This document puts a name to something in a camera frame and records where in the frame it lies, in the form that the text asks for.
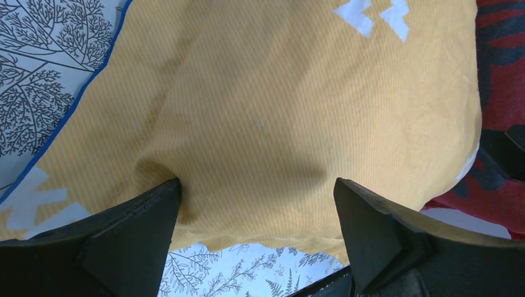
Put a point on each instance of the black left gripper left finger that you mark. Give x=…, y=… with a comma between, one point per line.
x=120, y=251

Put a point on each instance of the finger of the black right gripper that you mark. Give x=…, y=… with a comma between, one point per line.
x=505, y=151

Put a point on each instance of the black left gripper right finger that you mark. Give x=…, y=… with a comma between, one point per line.
x=396, y=251

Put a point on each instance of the yellow pillowcase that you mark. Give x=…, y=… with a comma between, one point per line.
x=258, y=107

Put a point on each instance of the red patterned pillow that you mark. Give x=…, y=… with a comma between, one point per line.
x=496, y=203

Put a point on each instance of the floral bed sheet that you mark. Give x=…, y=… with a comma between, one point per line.
x=50, y=52

